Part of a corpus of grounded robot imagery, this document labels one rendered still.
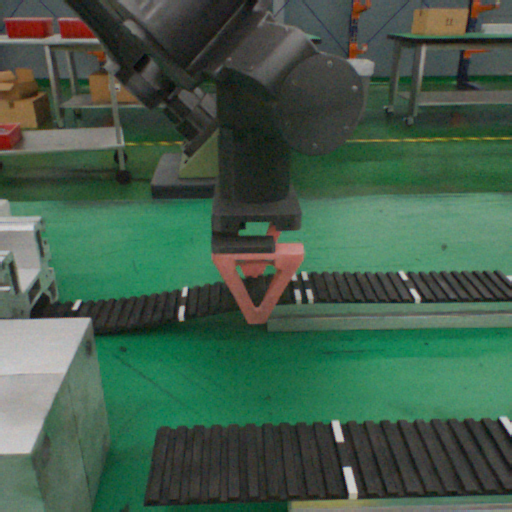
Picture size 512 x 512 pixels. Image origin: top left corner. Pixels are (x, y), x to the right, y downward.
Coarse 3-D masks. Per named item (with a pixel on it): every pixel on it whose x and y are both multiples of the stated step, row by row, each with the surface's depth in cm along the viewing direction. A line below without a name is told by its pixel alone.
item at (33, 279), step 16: (0, 224) 45; (16, 224) 45; (32, 224) 45; (0, 240) 45; (16, 240) 45; (32, 240) 45; (0, 256) 39; (16, 256) 45; (32, 256) 45; (48, 256) 48; (0, 272) 38; (16, 272) 41; (32, 272) 45; (48, 272) 48; (0, 288) 40; (16, 288) 41; (32, 288) 46; (48, 288) 49; (0, 304) 39; (16, 304) 41; (32, 304) 44
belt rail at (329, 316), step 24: (288, 312) 44; (312, 312) 44; (336, 312) 44; (360, 312) 45; (384, 312) 45; (408, 312) 45; (432, 312) 45; (456, 312) 45; (480, 312) 46; (504, 312) 46
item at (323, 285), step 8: (312, 272) 47; (328, 272) 47; (312, 280) 46; (320, 280) 46; (328, 280) 46; (320, 288) 45; (328, 288) 45; (320, 296) 43; (328, 296) 44; (336, 296) 43
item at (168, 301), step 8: (160, 296) 47; (168, 296) 47; (176, 296) 46; (160, 304) 46; (168, 304) 46; (176, 304) 46; (160, 312) 44; (168, 312) 44; (176, 312) 44; (160, 320) 43; (168, 320) 43
